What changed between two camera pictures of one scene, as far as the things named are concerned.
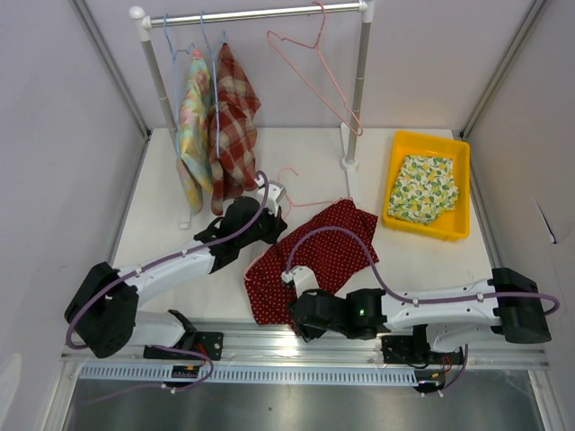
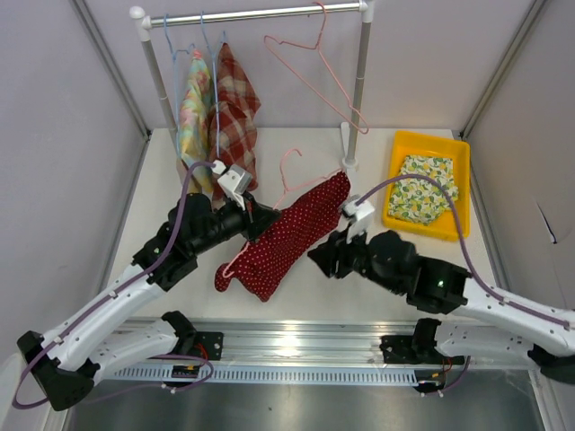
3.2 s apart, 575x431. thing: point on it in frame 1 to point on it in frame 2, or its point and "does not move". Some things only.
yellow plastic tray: [454, 224] does not move
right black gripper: [309, 331] to [335, 249]
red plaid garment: [232, 136] does not move
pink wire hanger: [293, 204] to [287, 189]
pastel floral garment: [193, 165] does not move
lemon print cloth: [423, 189] does not move
